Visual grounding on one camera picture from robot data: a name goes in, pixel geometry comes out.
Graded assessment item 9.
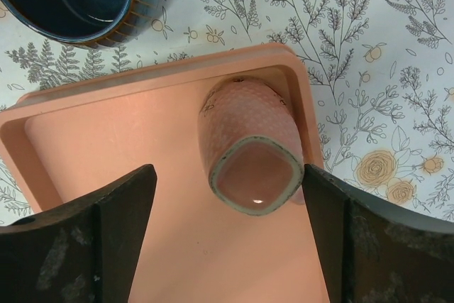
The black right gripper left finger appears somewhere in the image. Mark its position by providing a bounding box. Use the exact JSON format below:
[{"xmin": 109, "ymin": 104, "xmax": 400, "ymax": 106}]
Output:
[{"xmin": 1, "ymin": 164, "xmax": 157, "ymax": 302}]

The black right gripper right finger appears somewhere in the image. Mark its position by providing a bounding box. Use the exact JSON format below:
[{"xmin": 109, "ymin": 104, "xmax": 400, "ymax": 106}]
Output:
[{"xmin": 302, "ymin": 164, "xmax": 453, "ymax": 302}]

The salmon textured mug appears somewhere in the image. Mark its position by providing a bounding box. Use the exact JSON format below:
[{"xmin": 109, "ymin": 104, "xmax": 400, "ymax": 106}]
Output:
[{"xmin": 198, "ymin": 77, "xmax": 304, "ymax": 216}]

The salmon pink tray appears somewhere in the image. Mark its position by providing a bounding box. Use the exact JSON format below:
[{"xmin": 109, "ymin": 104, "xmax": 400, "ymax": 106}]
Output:
[{"xmin": 1, "ymin": 43, "xmax": 328, "ymax": 302}]

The floral table mat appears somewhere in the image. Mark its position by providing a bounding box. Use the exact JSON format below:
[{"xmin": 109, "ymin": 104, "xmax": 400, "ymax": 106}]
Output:
[{"xmin": 1, "ymin": 0, "xmax": 453, "ymax": 227}]

